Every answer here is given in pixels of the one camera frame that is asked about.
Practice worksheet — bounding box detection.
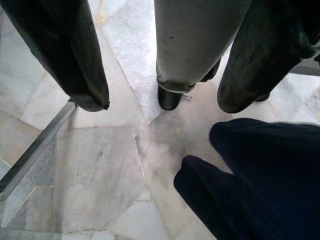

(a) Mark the black robot left foot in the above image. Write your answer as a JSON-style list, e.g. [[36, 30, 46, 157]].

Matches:
[[253, 91, 272, 103]]

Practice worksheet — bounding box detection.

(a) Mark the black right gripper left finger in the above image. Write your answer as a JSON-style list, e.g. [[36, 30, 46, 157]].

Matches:
[[0, 0, 111, 113]]

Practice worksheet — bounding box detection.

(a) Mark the silver robot right leg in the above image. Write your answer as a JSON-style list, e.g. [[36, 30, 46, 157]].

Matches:
[[153, 0, 252, 95]]

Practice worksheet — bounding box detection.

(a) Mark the silver metal clothes rack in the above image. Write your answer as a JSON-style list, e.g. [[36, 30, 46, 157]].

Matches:
[[0, 98, 77, 240]]

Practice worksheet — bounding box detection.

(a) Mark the navy shirt with red collar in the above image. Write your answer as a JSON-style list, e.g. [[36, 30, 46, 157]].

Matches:
[[174, 117, 320, 240]]

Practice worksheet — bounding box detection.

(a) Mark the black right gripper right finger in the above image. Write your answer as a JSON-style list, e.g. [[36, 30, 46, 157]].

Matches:
[[216, 0, 320, 114]]

